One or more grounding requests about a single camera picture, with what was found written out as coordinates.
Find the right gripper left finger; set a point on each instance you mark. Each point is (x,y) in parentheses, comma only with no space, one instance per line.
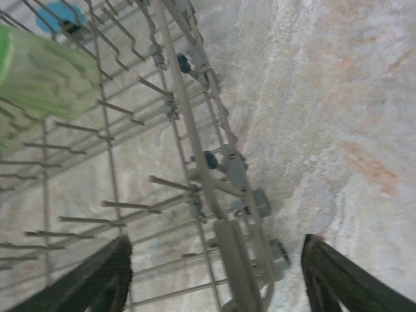
(91,286)

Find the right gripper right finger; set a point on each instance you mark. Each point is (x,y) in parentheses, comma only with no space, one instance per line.
(334,286)

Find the tall green translucent cup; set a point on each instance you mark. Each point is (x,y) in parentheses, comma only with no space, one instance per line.
(48,81)

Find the blue circle fish sticker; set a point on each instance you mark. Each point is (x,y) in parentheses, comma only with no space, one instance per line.
(52,16)

